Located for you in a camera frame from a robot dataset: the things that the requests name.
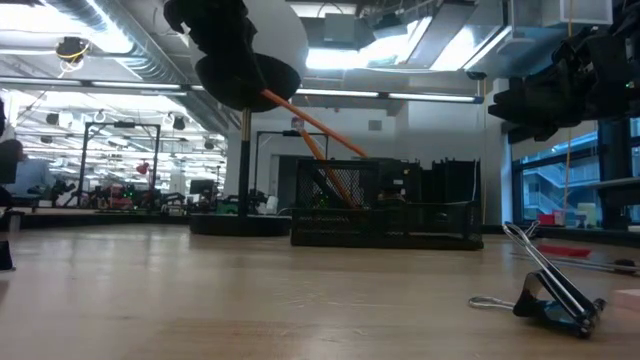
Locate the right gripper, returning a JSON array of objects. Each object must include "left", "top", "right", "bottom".
[{"left": 487, "top": 27, "right": 640, "bottom": 145}]

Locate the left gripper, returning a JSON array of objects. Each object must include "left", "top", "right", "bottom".
[{"left": 163, "top": 0, "right": 268, "bottom": 101}]

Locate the red eraser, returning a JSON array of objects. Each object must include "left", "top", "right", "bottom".
[{"left": 537, "top": 243, "right": 592, "bottom": 259}]

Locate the black pen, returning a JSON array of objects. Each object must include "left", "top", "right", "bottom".
[{"left": 302, "top": 167, "right": 351, "bottom": 210}]

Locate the black binder clip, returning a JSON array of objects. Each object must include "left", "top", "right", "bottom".
[{"left": 468, "top": 221, "right": 608, "bottom": 340}]

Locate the pink sticky note pad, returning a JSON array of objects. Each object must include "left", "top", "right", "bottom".
[{"left": 612, "top": 288, "right": 640, "bottom": 314}]

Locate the black mesh desk organizer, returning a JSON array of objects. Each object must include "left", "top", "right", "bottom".
[{"left": 290, "top": 158, "right": 485, "bottom": 251}]

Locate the white globe table lamp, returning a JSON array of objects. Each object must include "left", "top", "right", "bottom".
[{"left": 188, "top": 0, "right": 310, "bottom": 237}]

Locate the ceiling light strip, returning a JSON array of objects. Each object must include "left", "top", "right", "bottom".
[
  {"left": 0, "top": 77, "right": 189, "bottom": 95},
  {"left": 294, "top": 88, "right": 484, "bottom": 105}
]

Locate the grey ceiling box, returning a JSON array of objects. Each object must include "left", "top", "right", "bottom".
[{"left": 323, "top": 13, "right": 357, "bottom": 44}]

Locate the black and yellow ceiling reel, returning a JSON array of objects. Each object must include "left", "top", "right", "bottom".
[{"left": 55, "top": 36, "right": 92, "bottom": 65}]

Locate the person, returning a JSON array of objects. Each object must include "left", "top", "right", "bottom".
[{"left": 7, "top": 157, "right": 55, "bottom": 197}]

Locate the silver ceiling duct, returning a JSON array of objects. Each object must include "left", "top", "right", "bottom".
[{"left": 44, "top": 0, "right": 241, "bottom": 134}]

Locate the black metal stand frame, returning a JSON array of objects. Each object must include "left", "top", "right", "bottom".
[{"left": 79, "top": 121, "right": 162, "bottom": 206}]

